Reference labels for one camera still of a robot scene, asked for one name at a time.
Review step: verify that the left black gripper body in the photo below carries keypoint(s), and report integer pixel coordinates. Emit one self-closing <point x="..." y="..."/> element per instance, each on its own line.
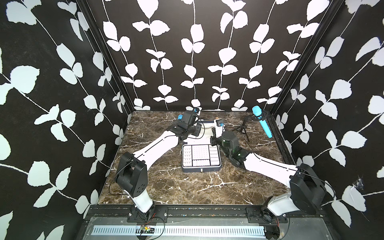
<point x="194" y="130"/>

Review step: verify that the black mounting rail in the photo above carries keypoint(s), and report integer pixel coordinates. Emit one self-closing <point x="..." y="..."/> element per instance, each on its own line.
<point x="252" y="213"/>

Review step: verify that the white perforated strip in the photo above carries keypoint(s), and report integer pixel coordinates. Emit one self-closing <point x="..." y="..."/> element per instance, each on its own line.
<point x="183" y="231"/>

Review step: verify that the grey jewelry box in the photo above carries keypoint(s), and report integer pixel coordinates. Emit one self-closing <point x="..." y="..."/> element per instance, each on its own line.
<point x="198" y="155"/>

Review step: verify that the blue microphone on stand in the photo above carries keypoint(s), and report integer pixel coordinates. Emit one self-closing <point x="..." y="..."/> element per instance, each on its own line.
<point x="257" y="111"/>

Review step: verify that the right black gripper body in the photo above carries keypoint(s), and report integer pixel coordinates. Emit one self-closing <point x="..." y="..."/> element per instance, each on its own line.
<point x="215" y="141"/>

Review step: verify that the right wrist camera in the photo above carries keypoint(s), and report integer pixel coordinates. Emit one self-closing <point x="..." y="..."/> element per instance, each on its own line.
<point x="219" y="126"/>

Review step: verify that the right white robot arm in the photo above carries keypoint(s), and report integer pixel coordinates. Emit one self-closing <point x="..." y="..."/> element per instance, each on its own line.
<point x="307" y="190"/>

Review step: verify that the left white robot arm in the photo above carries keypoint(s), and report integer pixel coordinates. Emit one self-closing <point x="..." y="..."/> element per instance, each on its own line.
<point x="132" y="172"/>

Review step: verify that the small circuit board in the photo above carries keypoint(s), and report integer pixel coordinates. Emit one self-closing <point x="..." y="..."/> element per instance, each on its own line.
<point x="146" y="230"/>

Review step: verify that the black tripod mic stand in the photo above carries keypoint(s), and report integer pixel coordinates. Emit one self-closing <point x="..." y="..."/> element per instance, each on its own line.
<point x="242" y="128"/>

